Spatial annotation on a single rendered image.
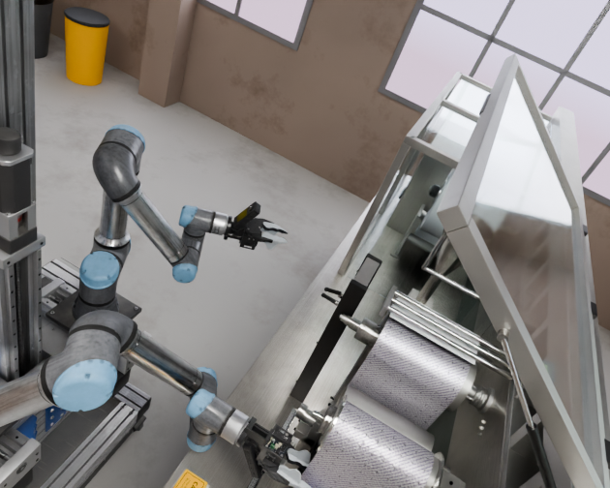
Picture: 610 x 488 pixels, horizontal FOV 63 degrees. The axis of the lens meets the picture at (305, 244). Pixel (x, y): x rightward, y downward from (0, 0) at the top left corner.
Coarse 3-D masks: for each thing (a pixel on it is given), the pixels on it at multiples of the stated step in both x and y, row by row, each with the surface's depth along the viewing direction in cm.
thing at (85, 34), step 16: (80, 16) 420; (96, 16) 430; (80, 32) 418; (96, 32) 422; (80, 48) 427; (96, 48) 432; (80, 64) 436; (96, 64) 442; (80, 80) 447; (96, 80) 454
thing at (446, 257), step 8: (448, 248) 159; (440, 256) 164; (448, 256) 161; (456, 256) 159; (440, 264) 166; (448, 264) 163; (456, 264) 162; (440, 272) 168; (448, 272) 167; (432, 280) 171; (440, 280) 170; (424, 288) 175; (432, 288) 173; (416, 296) 179; (424, 296) 176; (424, 304) 178; (432, 304) 180
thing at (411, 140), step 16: (448, 96) 276; (432, 112) 205; (464, 112) 222; (544, 112) 264; (416, 128) 186; (416, 144) 177; (400, 160) 183; (448, 160) 175; (384, 192) 191; (368, 224) 201; (352, 256) 212
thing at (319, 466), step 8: (320, 456) 117; (312, 464) 120; (320, 464) 118; (328, 464) 117; (304, 472) 123; (312, 472) 121; (320, 472) 120; (328, 472) 119; (336, 472) 117; (344, 472) 116; (304, 480) 124; (312, 480) 123; (320, 480) 121; (328, 480) 120; (336, 480) 119; (344, 480) 118; (352, 480) 116
